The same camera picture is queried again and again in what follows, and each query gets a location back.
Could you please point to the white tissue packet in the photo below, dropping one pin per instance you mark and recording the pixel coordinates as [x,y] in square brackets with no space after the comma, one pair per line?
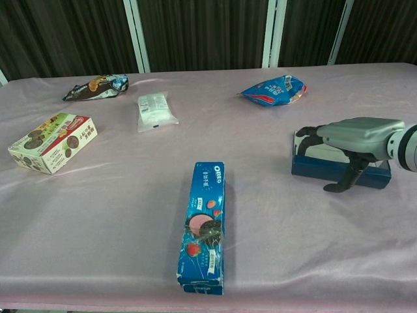
[154,111]

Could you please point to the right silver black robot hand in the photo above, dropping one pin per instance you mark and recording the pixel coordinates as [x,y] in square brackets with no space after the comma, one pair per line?
[358,133]

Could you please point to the blue Oreo cookie box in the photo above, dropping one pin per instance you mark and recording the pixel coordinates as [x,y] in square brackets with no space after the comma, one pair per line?
[203,215]

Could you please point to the dark slatted partition panel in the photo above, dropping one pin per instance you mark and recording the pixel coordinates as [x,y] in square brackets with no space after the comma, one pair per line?
[309,32]
[65,36]
[205,32]
[381,29]

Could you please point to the white partition post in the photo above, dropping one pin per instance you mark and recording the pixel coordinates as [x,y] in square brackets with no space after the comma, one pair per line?
[2,78]
[274,32]
[340,32]
[138,36]

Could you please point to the dark brown snack bag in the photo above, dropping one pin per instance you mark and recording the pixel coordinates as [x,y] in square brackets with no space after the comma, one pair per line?
[94,88]

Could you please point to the pink tablecloth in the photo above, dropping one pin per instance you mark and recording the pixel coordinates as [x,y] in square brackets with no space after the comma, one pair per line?
[130,195]

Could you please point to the cream red cookie box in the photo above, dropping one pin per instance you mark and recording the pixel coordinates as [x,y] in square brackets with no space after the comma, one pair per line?
[55,143]

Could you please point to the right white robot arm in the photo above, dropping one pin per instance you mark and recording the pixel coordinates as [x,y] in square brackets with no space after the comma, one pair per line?
[407,146]

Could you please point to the dark blue rectangular box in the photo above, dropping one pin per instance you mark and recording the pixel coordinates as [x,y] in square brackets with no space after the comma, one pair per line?
[312,168]

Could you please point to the blue snack bag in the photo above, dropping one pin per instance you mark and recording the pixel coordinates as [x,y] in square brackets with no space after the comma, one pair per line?
[273,91]

